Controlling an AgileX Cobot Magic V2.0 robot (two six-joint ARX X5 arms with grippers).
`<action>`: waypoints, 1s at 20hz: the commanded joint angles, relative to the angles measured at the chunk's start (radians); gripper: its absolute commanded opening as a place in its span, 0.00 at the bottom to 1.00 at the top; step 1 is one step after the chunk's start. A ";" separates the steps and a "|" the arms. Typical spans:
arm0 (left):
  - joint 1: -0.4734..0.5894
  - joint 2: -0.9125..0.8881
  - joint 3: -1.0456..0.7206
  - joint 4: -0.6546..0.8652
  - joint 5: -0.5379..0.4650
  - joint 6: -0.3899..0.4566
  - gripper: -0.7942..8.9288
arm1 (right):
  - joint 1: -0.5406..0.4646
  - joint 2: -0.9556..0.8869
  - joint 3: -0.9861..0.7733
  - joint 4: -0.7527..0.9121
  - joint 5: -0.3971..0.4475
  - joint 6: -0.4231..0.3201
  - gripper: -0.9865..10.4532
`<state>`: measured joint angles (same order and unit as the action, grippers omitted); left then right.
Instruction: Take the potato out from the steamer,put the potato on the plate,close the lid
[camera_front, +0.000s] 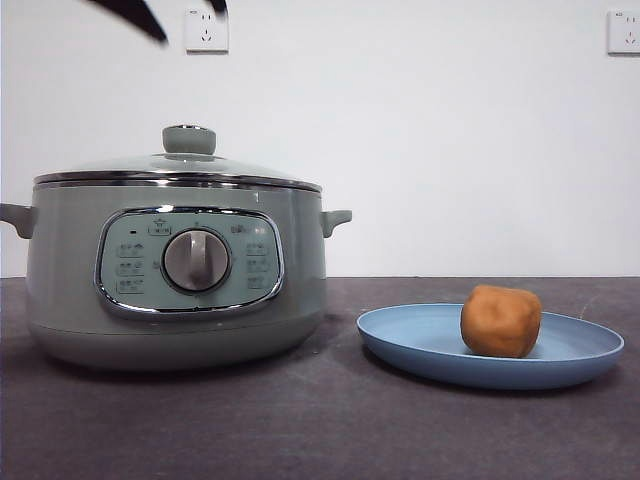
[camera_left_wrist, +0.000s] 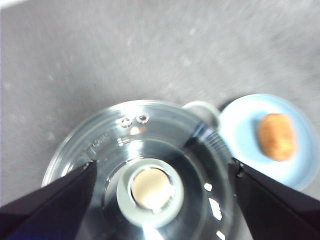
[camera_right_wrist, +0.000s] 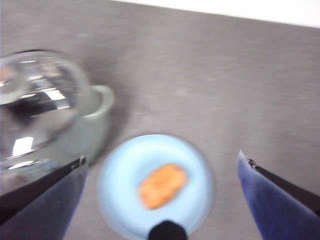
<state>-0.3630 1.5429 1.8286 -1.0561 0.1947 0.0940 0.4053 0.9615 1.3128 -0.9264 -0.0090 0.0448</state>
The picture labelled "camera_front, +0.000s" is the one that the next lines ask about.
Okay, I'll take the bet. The pale green electric steamer pot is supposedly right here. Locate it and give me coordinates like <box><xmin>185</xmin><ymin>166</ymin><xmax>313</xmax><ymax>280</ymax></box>
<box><xmin>0</xmin><ymin>183</ymin><xmax>353</xmax><ymax>372</ymax></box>

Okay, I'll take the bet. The glass lid with green knob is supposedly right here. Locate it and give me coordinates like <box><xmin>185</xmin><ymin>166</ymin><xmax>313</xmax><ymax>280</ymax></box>
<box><xmin>33</xmin><ymin>124</ymin><xmax>323</xmax><ymax>194</ymax></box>

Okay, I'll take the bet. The white wall socket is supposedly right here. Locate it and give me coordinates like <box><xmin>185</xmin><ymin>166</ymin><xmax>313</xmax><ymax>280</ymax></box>
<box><xmin>606</xmin><ymin>9</ymin><xmax>640</xmax><ymax>56</ymax></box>
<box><xmin>185</xmin><ymin>6</ymin><xmax>231</xmax><ymax>55</ymax></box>

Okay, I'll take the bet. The brown potato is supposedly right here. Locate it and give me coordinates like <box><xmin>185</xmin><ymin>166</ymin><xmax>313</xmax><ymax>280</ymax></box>
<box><xmin>459</xmin><ymin>284</ymin><xmax>543</xmax><ymax>360</ymax></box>

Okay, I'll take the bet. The light blue round plate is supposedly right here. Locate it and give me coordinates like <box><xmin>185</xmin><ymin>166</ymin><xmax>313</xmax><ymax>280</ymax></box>
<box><xmin>356</xmin><ymin>303</ymin><xmax>626</xmax><ymax>391</ymax></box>

